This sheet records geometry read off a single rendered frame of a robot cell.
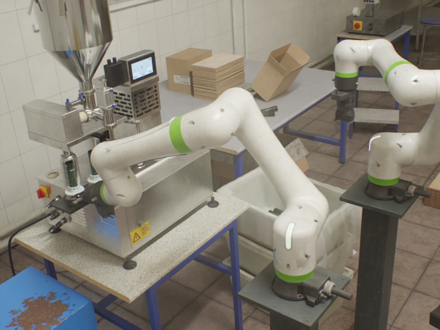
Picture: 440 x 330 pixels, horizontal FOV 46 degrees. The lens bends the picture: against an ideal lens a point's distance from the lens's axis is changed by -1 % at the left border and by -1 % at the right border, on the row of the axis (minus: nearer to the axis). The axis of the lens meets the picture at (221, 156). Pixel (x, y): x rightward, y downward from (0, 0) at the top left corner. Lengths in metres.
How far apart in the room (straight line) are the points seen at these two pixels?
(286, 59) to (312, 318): 2.51
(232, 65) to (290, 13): 2.40
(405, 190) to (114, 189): 1.11
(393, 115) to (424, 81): 3.21
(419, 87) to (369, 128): 3.45
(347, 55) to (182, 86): 2.03
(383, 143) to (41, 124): 1.34
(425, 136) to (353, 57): 0.41
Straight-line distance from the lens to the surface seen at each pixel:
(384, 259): 2.34
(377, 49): 2.14
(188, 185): 2.30
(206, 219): 2.38
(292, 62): 3.81
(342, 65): 2.17
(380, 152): 2.10
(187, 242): 2.24
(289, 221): 1.57
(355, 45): 2.16
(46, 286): 2.42
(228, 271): 2.59
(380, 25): 6.07
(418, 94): 1.78
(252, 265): 2.84
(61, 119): 2.08
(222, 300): 3.08
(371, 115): 4.96
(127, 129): 2.32
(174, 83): 4.01
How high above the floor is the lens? 2.02
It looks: 26 degrees down
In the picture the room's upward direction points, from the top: 4 degrees counter-clockwise
